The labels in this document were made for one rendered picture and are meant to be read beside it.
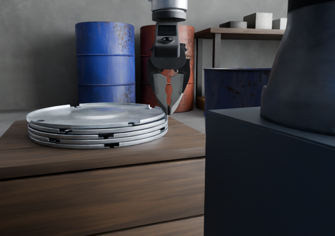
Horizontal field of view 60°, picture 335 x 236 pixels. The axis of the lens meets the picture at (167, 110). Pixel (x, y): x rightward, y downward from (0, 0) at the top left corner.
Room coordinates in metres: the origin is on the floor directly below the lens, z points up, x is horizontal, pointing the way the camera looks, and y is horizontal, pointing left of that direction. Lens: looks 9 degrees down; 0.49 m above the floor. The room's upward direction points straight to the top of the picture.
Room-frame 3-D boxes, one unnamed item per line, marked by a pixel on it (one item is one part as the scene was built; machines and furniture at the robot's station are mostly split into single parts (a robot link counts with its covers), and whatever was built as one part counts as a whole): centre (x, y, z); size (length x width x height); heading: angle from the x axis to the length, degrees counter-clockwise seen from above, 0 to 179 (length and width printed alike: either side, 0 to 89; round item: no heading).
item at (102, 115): (0.63, 0.15, 0.39); 0.29 x 0.29 x 0.01
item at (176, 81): (0.63, -0.02, 0.43); 0.06 x 0.03 x 0.09; 177
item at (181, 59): (0.64, 0.00, 0.54); 0.09 x 0.08 x 0.12; 177
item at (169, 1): (0.63, 0.00, 0.62); 0.08 x 0.08 x 0.05
